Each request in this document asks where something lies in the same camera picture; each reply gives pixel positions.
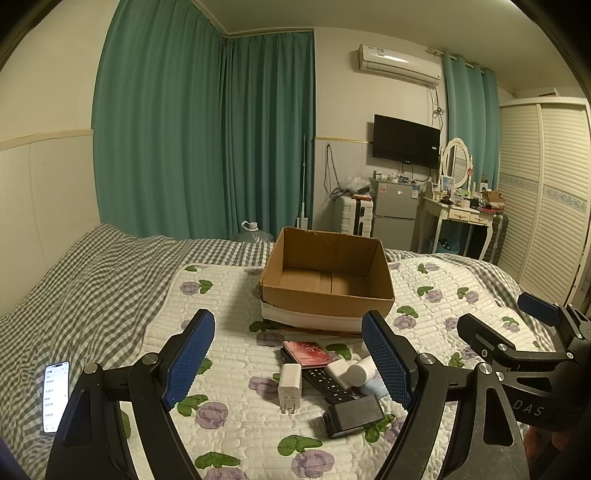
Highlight red patterned card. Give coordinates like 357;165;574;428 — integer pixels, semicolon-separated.
283;340;338;367

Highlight smartphone with lit screen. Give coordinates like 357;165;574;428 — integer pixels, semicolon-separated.
43;361;71;435

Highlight wide green curtain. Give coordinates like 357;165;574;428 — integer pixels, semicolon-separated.
92;0;227;241

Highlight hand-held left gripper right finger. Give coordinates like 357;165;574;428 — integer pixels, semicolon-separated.
361;310;529;480

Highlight white hard suitcase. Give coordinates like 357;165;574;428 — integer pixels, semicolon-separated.
341;196;374;237

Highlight hanging black cables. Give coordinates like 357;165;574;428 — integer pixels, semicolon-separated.
325;144;352;199

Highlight clear plastic bag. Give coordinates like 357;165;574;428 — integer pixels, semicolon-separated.
344;176;372;197

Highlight person's right hand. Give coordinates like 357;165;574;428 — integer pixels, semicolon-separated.
526;425;566;468

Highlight narrow green window curtain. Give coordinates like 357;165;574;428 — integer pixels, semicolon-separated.
441;53;502;183

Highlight light blue earbud case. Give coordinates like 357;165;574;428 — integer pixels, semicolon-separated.
360;375;391;398

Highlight white louvred wardrobe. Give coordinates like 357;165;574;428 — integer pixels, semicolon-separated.
496;97;591;305

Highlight white mop pole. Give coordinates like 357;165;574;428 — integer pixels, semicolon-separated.
295;135;309;230

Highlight white floral quilt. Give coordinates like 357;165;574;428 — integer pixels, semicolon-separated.
141;256;555;480

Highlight white tube bottle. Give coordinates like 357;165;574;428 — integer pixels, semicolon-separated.
324;357;358;388

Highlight oval white vanity mirror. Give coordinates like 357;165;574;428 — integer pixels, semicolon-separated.
441;137;474;190

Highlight brown cardboard box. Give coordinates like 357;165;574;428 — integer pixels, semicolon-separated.
259;226;396;334

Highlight black remote control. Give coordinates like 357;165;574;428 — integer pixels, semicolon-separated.
280;347;365;403

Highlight white dressing table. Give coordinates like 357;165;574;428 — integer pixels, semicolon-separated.
416;182;502;264

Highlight white plug charger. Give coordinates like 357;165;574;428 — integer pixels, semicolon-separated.
278;363;303;415

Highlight black wall television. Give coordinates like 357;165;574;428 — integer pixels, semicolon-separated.
372;114;441;169

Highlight black rectangular case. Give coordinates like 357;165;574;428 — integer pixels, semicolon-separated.
322;394;385;439

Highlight large water jug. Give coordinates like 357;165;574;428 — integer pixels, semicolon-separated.
235;220;274;243

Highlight white plastic bottle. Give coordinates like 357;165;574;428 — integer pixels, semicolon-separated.
346;355;377;387

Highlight grey two-door fridge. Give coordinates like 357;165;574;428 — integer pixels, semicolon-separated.
372;179;421;252

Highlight green corner curtain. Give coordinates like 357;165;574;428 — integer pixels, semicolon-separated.
222;28;316;241

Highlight dark checked suitcase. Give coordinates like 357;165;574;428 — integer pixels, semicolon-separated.
485;212;509;265

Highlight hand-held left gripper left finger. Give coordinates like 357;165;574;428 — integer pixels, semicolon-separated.
45;308;216;480

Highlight white air conditioner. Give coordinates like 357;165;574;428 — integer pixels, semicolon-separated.
358;44;443;87

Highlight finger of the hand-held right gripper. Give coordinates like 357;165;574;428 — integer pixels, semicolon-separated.
517;292;573;329
456;313;518;370

